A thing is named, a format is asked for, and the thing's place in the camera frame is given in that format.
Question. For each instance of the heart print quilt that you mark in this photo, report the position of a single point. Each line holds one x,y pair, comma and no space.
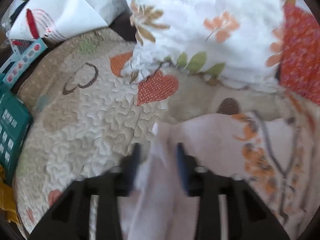
100,120

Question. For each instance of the light blue dotted box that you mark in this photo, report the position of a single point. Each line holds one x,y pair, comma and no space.
22,60

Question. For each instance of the white paper bag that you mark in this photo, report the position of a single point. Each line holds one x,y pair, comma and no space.
75,5

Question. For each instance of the orange floral sheet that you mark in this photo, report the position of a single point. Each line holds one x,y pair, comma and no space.
300,55

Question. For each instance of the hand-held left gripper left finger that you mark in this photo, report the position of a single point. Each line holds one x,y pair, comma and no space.
136,160

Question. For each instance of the yellow crumpled bag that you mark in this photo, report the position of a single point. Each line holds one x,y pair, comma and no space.
7,200

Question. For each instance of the pink small garment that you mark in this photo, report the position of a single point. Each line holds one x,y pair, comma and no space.
212,140

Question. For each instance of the white floral pillow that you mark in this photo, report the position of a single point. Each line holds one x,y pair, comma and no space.
190,12

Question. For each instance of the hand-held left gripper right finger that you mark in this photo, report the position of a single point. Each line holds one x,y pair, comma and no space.
181,165

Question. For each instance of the teal box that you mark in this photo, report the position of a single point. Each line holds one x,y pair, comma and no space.
12,125

